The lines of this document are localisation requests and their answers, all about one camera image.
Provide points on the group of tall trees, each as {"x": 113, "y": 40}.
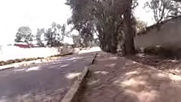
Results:
{"x": 114, "y": 20}

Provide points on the red brick path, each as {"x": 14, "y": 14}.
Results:
{"x": 116, "y": 84}

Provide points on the row of distant trees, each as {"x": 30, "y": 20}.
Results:
{"x": 51, "y": 35}

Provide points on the concrete kerb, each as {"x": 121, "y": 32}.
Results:
{"x": 74, "y": 93}

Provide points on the grey asphalt road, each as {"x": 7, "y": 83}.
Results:
{"x": 22, "y": 82}

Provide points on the low hedge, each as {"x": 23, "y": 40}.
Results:
{"x": 9, "y": 62}

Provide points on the white wall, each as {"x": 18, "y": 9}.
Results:
{"x": 28, "y": 52}

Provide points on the grey boundary wall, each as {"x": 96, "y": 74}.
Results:
{"x": 170, "y": 31}

